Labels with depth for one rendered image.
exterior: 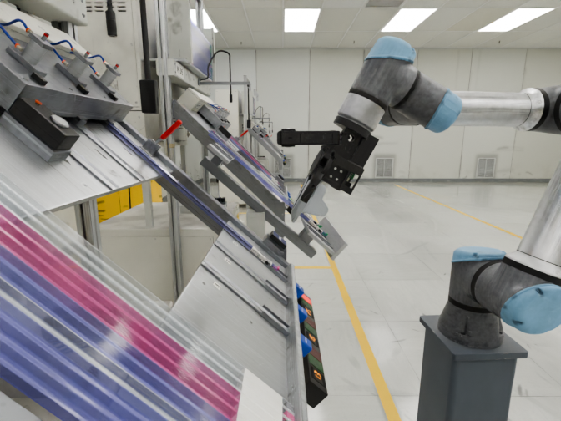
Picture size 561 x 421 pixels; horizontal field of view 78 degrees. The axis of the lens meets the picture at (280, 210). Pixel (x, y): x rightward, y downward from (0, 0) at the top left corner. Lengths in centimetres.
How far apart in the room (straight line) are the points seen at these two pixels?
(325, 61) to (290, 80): 90
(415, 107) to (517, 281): 42
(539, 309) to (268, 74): 786
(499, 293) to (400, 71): 50
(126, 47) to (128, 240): 88
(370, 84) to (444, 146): 846
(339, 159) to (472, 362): 62
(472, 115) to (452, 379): 63
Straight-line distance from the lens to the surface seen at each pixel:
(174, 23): 186
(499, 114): 92
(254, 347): 52
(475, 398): 109
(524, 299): 84
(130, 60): 178
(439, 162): 907
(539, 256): 87
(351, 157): 65
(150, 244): 181
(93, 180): 59
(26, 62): 66
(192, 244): 175
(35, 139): 57
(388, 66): 65
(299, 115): 828
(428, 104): 68
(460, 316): 100
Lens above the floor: 105
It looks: 12 degrees down
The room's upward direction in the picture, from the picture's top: straight up
